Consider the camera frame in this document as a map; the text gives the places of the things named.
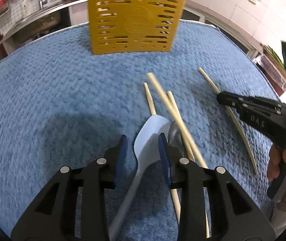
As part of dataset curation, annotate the wooden chopstick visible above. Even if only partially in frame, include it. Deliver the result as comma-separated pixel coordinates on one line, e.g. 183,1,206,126
198,67,259,176
166,90,210,239
147,72,208,168
144,82,181,224

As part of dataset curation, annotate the metal spoon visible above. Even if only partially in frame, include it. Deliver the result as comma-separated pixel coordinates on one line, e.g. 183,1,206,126
167,121,187,157

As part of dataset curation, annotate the white plastic spatula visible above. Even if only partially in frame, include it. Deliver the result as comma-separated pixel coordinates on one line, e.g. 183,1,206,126
109,115,170,240

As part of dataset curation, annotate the person's right hand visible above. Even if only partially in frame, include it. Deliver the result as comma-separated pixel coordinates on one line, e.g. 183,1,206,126
266,144,286,182

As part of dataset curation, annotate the blue textured towel mat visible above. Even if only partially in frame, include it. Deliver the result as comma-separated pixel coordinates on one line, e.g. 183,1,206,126
0,21,277,234

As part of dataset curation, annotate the yellow perforated utensil holder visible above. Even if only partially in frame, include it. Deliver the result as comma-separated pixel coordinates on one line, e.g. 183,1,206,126
87,0,186,55

